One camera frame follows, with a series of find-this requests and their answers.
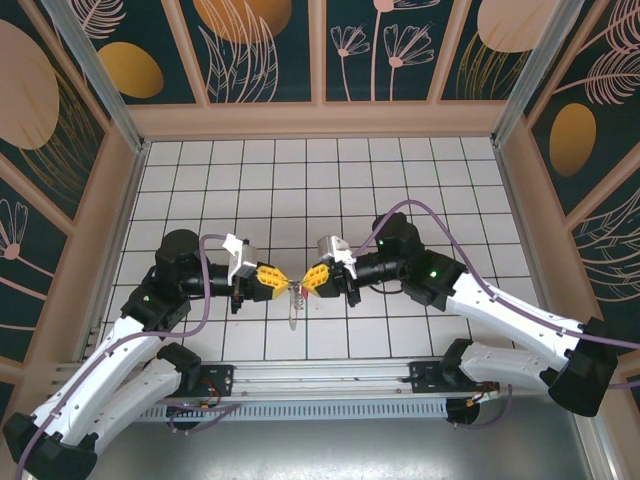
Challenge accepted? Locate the small circuit board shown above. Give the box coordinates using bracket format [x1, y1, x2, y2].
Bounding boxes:
[167, 399, 214, 416]

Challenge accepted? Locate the grey metal sheet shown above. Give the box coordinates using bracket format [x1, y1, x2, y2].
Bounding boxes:
[74, 417, 599, 480]

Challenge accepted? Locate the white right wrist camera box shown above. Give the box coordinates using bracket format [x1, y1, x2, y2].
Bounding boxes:
[314, 233, 357, 266]

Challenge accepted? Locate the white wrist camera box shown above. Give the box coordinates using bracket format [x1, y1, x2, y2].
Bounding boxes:
[221, 232, 261, 284]
[314, 233, 357, 266]

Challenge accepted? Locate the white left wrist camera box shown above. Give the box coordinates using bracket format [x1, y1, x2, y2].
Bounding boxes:
[221, 232, 261, 284]

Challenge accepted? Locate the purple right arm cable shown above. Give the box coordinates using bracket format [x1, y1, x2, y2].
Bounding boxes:
[349, 199, 640, 431]

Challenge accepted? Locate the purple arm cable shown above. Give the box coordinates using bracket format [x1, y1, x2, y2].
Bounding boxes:
[12, 233, 241, 476]
[349, 199, 640, 431]

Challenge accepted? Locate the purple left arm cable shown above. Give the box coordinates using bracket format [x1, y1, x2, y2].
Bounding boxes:
[12, 233, 241, 476]

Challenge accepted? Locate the aluminium mounting rail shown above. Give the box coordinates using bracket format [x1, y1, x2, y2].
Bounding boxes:
[49, 354, 594, 401]

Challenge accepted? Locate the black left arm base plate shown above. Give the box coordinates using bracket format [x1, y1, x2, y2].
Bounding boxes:
[143, 364, 236, 399]

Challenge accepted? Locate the grey slotted cable duct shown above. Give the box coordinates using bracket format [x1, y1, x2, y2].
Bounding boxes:
[134, 397, 449, 421]

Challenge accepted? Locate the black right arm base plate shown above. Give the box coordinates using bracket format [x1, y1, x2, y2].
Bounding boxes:
[408, 360, 501, 396]

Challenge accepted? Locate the black semicircular bracket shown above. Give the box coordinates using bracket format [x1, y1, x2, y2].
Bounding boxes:
[166, 407, 201, 432]
[446, 399, 482, 427]

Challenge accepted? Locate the white connector with wires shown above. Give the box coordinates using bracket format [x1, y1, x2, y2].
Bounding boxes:
[467, 382, 501, 407]

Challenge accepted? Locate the aluminium corner post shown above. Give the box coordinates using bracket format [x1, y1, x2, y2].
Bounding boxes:
[39, 0, 151, 154]
[489, 0, 586, 146]

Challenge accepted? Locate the aluminium frame bar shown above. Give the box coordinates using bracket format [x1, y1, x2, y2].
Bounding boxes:
[569, 399, 619, 480]

